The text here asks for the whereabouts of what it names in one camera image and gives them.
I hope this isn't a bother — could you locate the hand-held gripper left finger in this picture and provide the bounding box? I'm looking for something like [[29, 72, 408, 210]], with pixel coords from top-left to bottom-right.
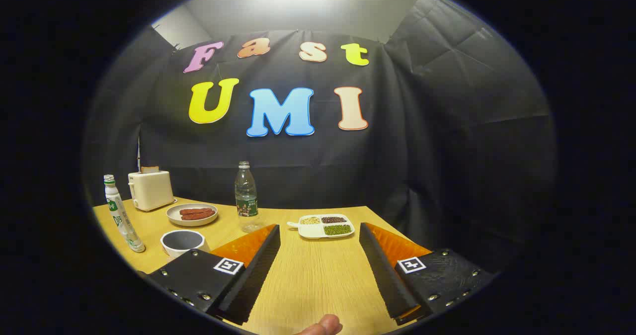
[[148, 224, 281, 326]]

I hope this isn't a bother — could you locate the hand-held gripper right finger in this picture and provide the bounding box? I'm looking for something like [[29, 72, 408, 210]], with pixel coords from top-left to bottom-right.
[[359, 222, 496, 326]]

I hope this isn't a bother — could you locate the white cup wooden handle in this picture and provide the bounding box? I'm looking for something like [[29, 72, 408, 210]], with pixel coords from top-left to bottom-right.
[[160, 230, 211, 260]]

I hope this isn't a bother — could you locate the white juice bottle green label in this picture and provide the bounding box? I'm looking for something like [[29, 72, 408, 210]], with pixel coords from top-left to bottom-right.
[[103, 174, 146, 253]]

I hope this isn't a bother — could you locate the clear plastic water bottle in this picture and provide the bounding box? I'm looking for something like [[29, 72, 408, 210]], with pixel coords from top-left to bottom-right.
[[235, 162, 265, 233]]

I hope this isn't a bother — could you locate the wooden table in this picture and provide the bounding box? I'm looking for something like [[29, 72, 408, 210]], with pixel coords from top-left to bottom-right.
[[93, 197, 438, 335]]

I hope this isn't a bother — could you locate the white divided dish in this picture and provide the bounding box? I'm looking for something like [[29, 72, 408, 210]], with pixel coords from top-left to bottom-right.
[[287, 214, 355, 240]]

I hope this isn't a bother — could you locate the white round plate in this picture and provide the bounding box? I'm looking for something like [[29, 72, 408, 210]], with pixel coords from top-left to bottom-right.
[[166, 203, 219, 227]]

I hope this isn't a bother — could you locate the cream toaster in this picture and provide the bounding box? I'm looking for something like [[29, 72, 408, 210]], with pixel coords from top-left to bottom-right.
[[128, 170, 175, 212]]

